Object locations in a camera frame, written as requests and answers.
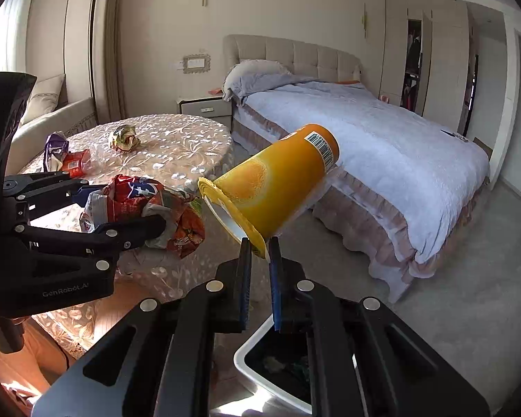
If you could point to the round table with lace tablecloth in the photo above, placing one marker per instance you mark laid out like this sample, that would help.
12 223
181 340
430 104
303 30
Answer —
173 147

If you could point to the white nightstand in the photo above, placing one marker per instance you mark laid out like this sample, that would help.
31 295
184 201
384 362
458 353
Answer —
204 110

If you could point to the remote control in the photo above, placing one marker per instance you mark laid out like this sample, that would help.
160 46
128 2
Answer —
456 135

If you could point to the grey-blue pillow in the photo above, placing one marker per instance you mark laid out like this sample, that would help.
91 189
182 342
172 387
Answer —
256 78

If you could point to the crumpled paper ball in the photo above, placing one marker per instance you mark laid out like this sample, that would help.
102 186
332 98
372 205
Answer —
123 139

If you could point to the beige cushion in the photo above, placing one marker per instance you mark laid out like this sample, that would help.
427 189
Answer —
43 97

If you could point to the clear plastic wrapper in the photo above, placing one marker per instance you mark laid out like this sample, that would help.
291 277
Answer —
100 156

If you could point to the white trash bin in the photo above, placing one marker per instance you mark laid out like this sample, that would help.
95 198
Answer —
246 349

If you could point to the beige upholstered bed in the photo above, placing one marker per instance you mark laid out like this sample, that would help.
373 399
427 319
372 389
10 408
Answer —
295 52

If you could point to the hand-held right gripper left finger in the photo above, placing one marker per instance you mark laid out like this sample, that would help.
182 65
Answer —
245 278

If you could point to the orange pillow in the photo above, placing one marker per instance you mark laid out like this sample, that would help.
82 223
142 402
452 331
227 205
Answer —
349 81

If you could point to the pink item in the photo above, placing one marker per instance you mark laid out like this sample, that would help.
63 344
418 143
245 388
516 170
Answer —
216 91

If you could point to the purple wrapper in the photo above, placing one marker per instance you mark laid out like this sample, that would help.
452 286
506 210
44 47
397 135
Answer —
54 145

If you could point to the light blue duvet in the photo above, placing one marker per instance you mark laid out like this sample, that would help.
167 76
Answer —
373 139

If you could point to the small red snack packet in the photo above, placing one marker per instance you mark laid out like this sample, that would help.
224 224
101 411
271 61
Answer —
76 163

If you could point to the framed wall switch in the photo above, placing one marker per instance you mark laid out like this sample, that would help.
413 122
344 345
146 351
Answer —
196 64

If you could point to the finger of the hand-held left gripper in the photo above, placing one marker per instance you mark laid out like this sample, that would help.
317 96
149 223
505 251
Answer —
89 194
126 232

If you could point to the red snack bag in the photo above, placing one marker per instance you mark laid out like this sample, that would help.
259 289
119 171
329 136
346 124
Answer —
130 200

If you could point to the beige wardrobe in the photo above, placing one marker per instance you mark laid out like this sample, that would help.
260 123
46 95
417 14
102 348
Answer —
445 61

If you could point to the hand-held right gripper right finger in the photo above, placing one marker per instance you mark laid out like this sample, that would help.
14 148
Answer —
275 286

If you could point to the beige sofa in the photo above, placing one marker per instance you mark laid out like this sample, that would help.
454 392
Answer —
52 126

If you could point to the orange paper cup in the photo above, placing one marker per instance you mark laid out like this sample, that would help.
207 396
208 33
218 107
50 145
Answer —
269 182

